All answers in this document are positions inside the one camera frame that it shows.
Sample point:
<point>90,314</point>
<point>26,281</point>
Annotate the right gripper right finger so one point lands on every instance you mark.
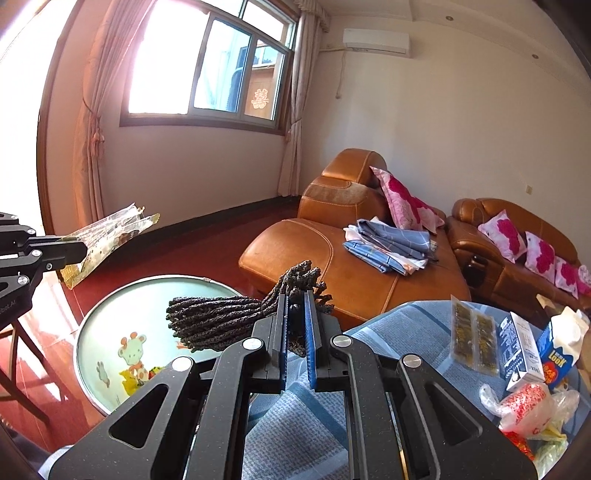
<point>318,341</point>

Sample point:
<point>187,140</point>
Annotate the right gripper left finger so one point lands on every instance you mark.
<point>189,421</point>

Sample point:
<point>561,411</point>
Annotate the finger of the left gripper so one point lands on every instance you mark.
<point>56,254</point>
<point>46,239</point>

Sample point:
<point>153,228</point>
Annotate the torn printed paper wrapper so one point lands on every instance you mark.
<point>102,238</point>

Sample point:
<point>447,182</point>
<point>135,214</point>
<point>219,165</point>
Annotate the red orange snack wrapper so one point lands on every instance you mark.
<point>520,442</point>

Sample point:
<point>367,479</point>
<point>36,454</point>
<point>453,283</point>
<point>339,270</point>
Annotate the clear bag red white print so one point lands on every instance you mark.
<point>532,411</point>

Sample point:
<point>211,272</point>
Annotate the yellow plastic bag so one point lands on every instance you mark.
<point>133,381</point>

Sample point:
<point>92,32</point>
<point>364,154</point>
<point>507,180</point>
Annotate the pale yellow plastic wrapper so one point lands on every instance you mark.
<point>551,446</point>

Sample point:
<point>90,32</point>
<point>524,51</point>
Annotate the blue plaid tablecloth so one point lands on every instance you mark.
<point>302,434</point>

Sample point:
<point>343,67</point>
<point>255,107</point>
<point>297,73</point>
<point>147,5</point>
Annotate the clear dark snack packet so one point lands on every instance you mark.
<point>473,338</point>

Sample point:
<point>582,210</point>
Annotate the white blue milk box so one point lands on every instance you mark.
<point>519,358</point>

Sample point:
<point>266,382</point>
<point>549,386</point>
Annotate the brown leather three-seat sofa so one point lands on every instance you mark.
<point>494,280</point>

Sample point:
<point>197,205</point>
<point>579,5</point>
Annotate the blue Look milk carton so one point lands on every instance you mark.
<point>561,343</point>

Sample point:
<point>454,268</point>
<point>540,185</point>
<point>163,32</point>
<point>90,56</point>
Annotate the folded blue plaid bedding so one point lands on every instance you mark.
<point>388,248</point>

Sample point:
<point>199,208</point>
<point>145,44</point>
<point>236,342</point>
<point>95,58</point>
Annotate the pink floral pillow on chaise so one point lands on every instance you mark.
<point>408,212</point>

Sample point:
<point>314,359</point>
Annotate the brown leather chaise sofa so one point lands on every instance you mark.
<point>346,191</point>

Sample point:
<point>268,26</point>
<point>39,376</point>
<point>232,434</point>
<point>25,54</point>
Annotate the pink left curtain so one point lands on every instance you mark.
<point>110,47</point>

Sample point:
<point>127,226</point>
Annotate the large framed window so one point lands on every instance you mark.
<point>223,64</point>

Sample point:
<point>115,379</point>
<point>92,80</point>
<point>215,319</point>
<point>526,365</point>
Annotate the beige right curtain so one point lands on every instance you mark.
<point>309,35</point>

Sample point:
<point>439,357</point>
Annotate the white wall air conditioner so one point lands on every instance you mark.
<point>377,41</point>

